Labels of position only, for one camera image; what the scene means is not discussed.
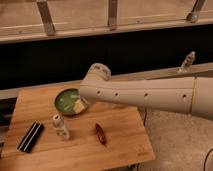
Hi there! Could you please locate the left metal railing bracket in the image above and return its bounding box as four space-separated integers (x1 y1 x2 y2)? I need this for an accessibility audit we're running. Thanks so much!
36 0 56 36

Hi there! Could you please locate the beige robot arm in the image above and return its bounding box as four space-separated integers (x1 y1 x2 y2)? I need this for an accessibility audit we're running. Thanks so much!
79 63 213 120

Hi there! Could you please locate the right metal railing bracket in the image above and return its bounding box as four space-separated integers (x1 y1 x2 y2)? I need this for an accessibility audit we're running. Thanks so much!
186 0 206 23

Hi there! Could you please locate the middle metal railing bracket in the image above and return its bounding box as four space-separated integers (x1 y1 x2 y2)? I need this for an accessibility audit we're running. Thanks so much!
108 0 118 31

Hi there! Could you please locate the dark red chili pepper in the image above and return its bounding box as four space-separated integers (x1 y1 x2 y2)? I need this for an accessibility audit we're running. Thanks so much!
95 124 107 145

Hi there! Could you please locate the metal railing bracket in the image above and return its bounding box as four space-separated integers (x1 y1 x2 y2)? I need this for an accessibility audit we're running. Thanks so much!
36 0 56 36
108 0 118 31
186 0 206 23

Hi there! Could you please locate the clear bottle on ledge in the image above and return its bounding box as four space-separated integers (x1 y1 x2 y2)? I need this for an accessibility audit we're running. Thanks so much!
178 51 196 73

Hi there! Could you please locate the small clear plastic bottle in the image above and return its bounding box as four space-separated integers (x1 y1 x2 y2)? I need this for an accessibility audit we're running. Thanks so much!
52 114 70 140

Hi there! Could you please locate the yellow sponge piece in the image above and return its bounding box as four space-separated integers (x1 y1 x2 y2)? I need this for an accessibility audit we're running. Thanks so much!
74 100 85 113

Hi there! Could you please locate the green round bowl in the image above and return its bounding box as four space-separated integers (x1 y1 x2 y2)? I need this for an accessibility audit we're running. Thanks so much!
54 88 87 116

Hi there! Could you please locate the black striped rectangular block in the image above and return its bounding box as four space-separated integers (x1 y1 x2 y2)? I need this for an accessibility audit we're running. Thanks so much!
17 122 44 153

